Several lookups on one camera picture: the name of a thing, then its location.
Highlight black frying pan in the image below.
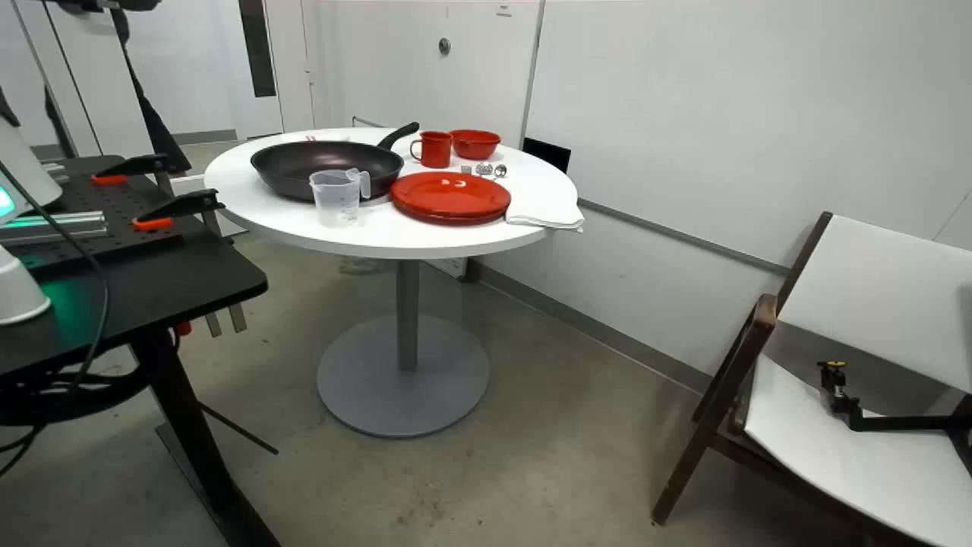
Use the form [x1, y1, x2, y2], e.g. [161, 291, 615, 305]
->
[249, 118, 423, 203]

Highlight red plate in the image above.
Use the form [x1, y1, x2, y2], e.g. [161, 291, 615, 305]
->
[388, 171, 514, 228]

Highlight plain white cloth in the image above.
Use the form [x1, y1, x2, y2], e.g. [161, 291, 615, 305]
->
[505, 179, 590, 236]

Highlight small silver metal cups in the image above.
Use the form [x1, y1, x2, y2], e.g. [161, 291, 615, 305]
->
[463, 158, 512, 182]

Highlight red bowl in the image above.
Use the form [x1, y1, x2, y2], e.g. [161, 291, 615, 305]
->
[447, 126, 505, 161]

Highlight red mug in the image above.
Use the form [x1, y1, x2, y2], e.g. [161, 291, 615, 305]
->
[406, 126, 457, 171]

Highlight clear plastic measuring cup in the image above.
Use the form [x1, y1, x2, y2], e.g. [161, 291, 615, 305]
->
[307, 167, 375, 232]

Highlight black robot desk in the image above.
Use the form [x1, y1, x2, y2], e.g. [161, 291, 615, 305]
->
[0, 152, 283, 547]

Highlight wooden chair white canvas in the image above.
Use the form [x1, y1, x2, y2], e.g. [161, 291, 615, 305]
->
[651, 208, 972, 547]

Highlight grey table pedestal base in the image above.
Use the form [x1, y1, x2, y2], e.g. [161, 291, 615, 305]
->
[312, 259, 493, 441]

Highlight black wall box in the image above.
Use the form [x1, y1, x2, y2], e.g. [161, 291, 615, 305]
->
[522, 132, 574, 176]

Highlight black clamp orange handle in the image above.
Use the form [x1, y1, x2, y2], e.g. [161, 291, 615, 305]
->
[89, 152, 178, 192]
[132, 187, 227, 236]

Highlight black desk power cable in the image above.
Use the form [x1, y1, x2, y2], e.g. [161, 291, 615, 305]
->
[0, 185, 147, 479]

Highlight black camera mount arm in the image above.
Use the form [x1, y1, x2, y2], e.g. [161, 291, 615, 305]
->
[817, 357, 972, 478]

